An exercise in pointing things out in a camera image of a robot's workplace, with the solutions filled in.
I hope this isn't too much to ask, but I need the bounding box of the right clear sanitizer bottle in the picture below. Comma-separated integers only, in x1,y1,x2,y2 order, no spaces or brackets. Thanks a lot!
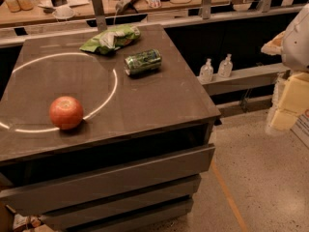
218,54,233,77

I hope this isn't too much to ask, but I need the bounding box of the white bowl on desk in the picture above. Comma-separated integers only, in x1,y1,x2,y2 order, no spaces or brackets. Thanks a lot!
52,6,75,20

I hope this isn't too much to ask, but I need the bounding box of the orange liquid jar left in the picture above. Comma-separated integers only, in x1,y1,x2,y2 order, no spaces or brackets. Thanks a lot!
5,0,21,13

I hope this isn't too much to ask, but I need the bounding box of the red apple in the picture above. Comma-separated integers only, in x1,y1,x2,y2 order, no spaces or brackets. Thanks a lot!
49,96,83,131

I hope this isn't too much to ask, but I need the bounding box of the clear sanitizer bottle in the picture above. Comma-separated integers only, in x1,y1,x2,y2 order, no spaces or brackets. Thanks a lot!
199,58,213,82
218,54,233,77

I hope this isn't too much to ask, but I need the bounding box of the green chip bag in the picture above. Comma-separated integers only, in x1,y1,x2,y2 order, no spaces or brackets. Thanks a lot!
79,24,141,55

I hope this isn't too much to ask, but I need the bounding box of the left clear sanitizer bottle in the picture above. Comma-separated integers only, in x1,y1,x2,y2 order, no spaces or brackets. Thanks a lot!
199,58,213,82

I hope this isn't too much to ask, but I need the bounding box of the green soda can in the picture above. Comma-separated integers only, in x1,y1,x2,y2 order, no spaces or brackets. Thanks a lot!
125,49,162,75

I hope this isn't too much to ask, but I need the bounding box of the black adapter box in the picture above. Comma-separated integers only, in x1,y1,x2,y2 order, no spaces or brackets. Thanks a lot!
51,0,67,7

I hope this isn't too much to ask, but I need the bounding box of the grey power strip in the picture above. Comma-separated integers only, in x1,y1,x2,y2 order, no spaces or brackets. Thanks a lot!
115,0,137,14

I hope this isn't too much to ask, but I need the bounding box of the grey drawer cabinet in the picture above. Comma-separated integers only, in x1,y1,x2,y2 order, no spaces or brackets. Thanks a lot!
0,25,219,232

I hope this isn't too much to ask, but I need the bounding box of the wooden background desk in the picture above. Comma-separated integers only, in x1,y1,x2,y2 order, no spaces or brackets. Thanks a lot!
0,0,232,29

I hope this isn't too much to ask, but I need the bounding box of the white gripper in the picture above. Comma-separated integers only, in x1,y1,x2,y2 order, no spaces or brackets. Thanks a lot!
261,4,309,135

